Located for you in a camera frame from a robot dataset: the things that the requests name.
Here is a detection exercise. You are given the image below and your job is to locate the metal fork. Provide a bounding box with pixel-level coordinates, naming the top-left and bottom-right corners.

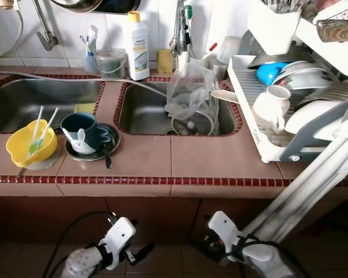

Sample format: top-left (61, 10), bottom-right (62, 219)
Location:
top-left (100, 139), bottom-right (114, 170)

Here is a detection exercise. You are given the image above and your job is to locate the dark teal mug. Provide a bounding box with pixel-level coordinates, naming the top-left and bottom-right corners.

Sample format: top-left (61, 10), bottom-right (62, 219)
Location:
top-left (60, 112), bottom-right (112, 155)

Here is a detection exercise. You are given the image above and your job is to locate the yellow plastic bowl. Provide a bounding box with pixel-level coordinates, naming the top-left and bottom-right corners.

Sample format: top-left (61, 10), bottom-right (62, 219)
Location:
top-left (6, 119), bottom-right (61, 171)

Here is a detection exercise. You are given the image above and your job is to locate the chrome kitchen faucet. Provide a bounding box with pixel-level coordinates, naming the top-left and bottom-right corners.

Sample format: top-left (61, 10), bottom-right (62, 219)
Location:
top-left (169, 0), bottom-right (193, 64)

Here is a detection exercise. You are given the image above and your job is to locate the round steel bowl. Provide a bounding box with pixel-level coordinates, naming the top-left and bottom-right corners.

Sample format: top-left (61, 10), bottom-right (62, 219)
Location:
top-left (64, 123), bottom-right (121, 163)

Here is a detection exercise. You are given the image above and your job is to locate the white folding stand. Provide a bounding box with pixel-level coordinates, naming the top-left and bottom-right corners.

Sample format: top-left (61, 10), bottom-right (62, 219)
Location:
top-left (244, 119), bottom-right (348, 244)

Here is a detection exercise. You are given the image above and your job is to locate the steel sink basin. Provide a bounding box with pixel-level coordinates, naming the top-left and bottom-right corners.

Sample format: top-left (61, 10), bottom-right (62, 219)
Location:
top-left (114, 81), bottom-right (242, 138)
top-left (0, 77), bottom-right (105, 135)

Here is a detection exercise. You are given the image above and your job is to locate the steel pot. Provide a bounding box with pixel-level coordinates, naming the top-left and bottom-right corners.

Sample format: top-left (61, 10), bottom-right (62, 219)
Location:
top-left (171, 107), bottom-right (220, 137)

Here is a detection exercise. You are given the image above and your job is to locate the yellow sponge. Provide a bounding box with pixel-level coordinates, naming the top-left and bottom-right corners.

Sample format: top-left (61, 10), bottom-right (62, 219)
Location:
top-left (157, 49), bottom-right (173, 74)
top-left (74, 103), bottom-right (97, 115)

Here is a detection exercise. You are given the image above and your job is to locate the clear plastic bag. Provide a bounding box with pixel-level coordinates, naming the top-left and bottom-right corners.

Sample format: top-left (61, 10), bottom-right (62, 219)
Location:
top-left (164, 59), bottom-right (222, 120)

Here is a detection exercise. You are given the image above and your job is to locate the white ceramic pitcher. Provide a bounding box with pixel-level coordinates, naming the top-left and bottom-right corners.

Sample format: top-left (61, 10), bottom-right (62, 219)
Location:
top-left (252, 86), bottom-right (292, 135)

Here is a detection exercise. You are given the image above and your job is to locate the white dish rack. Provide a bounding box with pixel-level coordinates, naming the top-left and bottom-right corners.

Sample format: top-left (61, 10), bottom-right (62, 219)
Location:
top-left (227, 0), bottom-right (348, 164)

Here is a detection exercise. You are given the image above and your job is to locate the clear plastic bucket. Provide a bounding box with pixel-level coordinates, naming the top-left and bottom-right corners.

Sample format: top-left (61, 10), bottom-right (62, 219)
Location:
top-left (95, 49), bottom-right (129, 81)

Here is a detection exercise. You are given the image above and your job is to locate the translucent toothbrush cup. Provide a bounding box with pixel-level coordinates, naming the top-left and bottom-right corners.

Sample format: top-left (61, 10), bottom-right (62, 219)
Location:
top-left (83, 51), bottom-right (99, 74)

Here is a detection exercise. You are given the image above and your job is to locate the white detergent bottle yellow cap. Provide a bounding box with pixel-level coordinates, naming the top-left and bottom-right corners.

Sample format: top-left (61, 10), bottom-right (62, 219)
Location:
top-left (126, 10), bottom-right (151, 82)

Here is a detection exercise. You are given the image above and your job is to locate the steel cup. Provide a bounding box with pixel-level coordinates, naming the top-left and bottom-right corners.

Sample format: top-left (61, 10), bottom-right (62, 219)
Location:
top-left (212, 58), bottom-right (230, 82)

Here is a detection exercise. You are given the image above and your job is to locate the blue bowl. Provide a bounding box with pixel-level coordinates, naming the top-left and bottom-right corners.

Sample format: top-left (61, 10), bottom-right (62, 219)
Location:
top-left (256, 62), bottom-right (289, 86)

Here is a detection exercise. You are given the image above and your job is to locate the blue toothbrush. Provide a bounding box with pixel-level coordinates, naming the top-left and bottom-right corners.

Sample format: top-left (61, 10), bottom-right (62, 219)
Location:
top-left (79, 35), bottom-right (92, 57)

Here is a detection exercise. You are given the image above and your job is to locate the white toothbrush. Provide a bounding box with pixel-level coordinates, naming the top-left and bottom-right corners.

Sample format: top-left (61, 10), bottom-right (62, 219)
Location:
top-left (87, 25), bottom-right (99, 56)

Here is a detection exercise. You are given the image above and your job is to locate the white ceramic bowl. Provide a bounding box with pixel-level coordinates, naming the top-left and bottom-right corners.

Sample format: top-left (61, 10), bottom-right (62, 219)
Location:
top-left (273, 61), bottom-right (332, 90)

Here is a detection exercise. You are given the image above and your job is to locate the translucent plastic container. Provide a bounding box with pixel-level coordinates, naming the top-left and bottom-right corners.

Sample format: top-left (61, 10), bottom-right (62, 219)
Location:
top-left (206, 36), bottom-right (241, 64)

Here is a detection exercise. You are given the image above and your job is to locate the steel mixing bowl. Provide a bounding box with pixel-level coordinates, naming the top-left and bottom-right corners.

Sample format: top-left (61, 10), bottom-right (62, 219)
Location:
top-left (248, 51), bottom-right (302, 69)

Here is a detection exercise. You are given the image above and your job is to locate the hanging black frying pan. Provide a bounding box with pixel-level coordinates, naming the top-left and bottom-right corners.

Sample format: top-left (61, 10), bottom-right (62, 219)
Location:
top-left (93, 0), bottom-right (141, 15)

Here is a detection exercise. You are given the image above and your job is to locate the white bottle green cap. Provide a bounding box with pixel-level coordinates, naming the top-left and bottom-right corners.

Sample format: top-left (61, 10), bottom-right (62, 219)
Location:
top-left (180, 5), bottom-right (195, 35)

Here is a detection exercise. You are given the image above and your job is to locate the hanging steel wok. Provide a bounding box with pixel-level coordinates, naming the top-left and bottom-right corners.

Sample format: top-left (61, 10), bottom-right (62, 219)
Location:
top-left (49, 0), bottom-right (102, 13)

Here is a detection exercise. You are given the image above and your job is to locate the white cutlery holder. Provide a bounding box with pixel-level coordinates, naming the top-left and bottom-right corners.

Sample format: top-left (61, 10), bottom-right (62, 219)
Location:
top-left (246, 0), bottom-right (303, 56)

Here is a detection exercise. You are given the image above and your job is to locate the brown marbled dish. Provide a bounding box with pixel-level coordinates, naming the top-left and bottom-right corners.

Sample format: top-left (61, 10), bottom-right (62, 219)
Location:
top-left (316, 19), bottom-right (348, 43)

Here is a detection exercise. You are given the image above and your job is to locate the floral white plate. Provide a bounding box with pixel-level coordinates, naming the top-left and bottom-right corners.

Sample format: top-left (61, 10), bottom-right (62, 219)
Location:
top-left (313, 0), bottom-right (348, 24)

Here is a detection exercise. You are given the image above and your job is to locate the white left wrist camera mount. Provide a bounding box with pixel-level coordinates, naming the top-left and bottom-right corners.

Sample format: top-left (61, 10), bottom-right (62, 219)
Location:
top-left (99, 217), bottom-right (137, 255)

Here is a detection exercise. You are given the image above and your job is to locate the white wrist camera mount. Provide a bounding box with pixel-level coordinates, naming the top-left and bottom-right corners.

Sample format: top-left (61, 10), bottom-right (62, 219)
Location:
top-left (208, 211), bottom-right (244, 247)
top-left (99, 217), bottom-right (137, 255)

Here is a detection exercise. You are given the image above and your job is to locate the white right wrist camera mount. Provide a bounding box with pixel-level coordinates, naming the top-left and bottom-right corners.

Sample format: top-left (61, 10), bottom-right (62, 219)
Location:
top-left (208, 211), bottom-right (244, 247)

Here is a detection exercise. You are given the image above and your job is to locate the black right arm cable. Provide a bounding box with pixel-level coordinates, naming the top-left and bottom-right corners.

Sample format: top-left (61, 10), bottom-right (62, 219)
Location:
top-left (229, 233), bottom-right (314, 278)

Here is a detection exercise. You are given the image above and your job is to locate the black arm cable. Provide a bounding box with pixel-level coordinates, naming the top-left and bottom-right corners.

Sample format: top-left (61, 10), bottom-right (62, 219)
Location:
top-left (229, 233), bottom-right (314, 278)
top-left (43, 211), bottom-right (114, 278)

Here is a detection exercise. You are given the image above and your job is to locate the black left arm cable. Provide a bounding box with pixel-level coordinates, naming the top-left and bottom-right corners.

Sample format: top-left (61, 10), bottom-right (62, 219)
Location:
top-left (43, 211), bottom-right (114, 278)

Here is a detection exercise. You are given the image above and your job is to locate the long white counter hose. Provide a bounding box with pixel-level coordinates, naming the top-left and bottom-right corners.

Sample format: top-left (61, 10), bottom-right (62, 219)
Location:
top-left (0, 69), bottom-right (170, 98)

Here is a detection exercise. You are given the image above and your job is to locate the cream plastic ladle handle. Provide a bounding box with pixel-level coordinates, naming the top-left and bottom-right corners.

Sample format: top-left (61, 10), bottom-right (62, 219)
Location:
top-left (211, 88), bottom-right (241, 105)

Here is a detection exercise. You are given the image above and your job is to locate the grey wall tap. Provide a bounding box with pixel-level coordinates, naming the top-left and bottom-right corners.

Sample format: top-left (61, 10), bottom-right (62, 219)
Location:
top-left (32, 0), bottom-right (60, 52)

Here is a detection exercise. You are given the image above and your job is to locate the curved white heater hose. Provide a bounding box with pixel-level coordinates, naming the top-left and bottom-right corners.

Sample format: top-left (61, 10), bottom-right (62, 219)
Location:
top-left (0, 9), bottom-right (24, 60)

